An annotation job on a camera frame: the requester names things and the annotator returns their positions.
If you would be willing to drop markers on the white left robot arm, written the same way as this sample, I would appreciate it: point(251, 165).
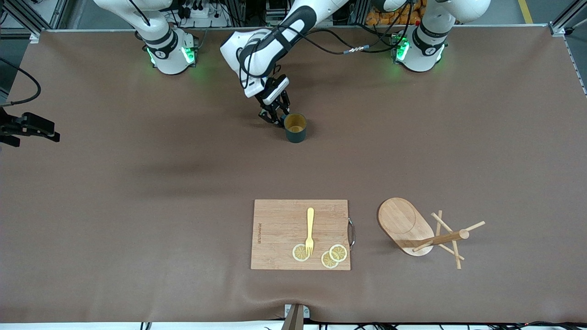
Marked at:
point(424, 57)

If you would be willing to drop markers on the teal cup with cream inside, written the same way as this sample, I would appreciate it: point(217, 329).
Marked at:
point(296, 135)

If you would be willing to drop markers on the wooden cup rack with pegs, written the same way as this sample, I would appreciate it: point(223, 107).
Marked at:
point(401, 220)

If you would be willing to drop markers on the aluminium frame profile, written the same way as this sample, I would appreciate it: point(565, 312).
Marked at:
point(557, 28)
point(34, 35)

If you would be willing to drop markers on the brown table mat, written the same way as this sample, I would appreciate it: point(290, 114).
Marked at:
point(137, 206)

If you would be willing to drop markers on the white power strip with plugs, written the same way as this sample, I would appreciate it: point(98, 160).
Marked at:
point(202, 13)

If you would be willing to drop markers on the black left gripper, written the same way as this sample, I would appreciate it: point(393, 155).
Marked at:
point(276, 108)

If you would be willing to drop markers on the yellow fork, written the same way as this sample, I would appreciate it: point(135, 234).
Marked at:
point(310, 220)

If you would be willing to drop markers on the metal camera mount pole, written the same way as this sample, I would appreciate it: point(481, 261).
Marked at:
point(294, 318)

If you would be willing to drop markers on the lemon slice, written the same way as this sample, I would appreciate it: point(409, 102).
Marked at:
point(299, 254)
point(339, 252)
point(328, 262)

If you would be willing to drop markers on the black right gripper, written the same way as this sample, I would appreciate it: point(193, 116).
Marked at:
point(24, 125)

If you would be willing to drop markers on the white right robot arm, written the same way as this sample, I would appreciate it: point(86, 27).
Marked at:
point(169, 55)

